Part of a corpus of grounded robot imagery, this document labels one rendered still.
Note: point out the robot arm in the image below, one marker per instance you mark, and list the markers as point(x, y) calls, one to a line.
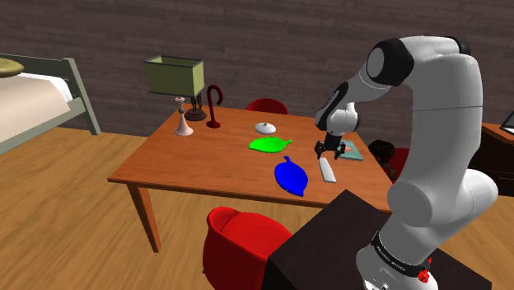
point(437, 132)

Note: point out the pink candlestick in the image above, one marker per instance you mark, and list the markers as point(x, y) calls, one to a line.
point(183, 120)

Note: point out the red armchair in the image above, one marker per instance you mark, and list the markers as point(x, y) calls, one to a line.
point(237, 249)
point(399, 160)
point(267, 106)

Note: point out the green leaf-shaped plate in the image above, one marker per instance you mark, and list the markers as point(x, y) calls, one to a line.
point(268, 145)

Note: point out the white round lid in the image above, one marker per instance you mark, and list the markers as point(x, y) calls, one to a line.
point(265, 128)

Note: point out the white remote control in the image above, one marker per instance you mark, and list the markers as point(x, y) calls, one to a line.
point(327, 170)

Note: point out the dark red hook-shaped stand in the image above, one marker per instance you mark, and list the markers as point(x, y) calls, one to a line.
point(213, 108)

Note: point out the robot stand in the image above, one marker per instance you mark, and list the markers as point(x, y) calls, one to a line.
point(321, 249)

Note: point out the dark wooden desk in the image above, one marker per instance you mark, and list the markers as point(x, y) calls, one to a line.
point(496, 156)

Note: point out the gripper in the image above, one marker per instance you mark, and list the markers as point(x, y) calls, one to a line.
point(331, 141)

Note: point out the grey-green framed bed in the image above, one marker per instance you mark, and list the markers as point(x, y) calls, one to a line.
point(36, 100)

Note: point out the teal book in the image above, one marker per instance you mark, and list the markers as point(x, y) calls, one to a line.
point(351, 151)

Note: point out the brown teddy bear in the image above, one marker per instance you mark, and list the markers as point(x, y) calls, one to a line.
point(382, 152)

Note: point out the blue leaf-shaped plate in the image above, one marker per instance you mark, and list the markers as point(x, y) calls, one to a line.
point(292, 178)

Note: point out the olive shade table lamp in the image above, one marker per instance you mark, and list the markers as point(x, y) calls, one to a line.
point(174, 76)

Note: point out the brown wooden table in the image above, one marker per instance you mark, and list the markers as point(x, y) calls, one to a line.
point(208, 160)

